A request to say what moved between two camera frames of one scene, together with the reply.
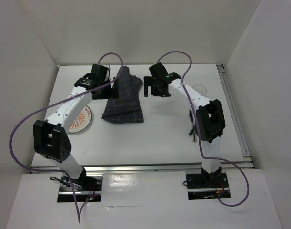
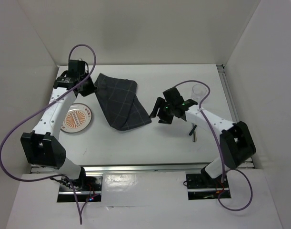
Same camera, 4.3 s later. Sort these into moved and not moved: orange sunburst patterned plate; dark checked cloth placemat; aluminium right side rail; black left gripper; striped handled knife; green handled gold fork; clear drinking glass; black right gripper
Moved: dark checked cloth placemat; black right gripper; black left gripper
Not moved: clear drinking glass; green handled gold fork; aluminium right side rail; striped handled knife; orange sunburst patterned plate
